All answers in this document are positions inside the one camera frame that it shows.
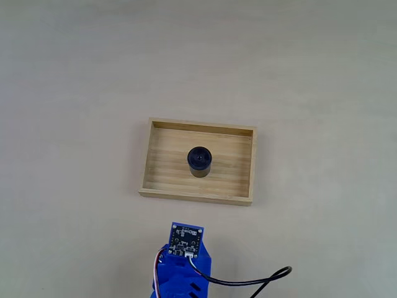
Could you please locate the black cylinder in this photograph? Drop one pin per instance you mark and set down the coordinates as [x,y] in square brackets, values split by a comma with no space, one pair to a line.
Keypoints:
[200,161]

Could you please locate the wooden box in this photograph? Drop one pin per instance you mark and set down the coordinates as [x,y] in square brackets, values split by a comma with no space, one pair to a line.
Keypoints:
[229,167]

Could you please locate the blue camera circuit board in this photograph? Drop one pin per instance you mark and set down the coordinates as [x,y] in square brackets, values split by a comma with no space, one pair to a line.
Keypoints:
[185,239]

